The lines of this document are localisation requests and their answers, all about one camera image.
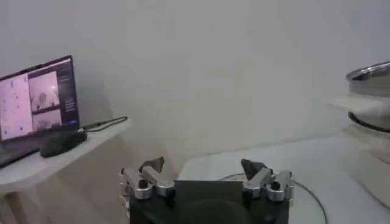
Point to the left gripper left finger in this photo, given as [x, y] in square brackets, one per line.
[143, 182]

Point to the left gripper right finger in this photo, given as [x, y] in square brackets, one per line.
[259, 179]

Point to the round glass lid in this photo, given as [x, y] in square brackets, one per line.
[301, 208]

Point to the black computer mouse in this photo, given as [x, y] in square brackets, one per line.
[62, 143]

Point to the white side table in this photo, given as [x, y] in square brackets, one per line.
[30, 175]

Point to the black laptop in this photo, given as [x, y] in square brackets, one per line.
[45, 100]

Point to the perforated steel steamer basket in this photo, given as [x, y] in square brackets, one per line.
[371, 83]

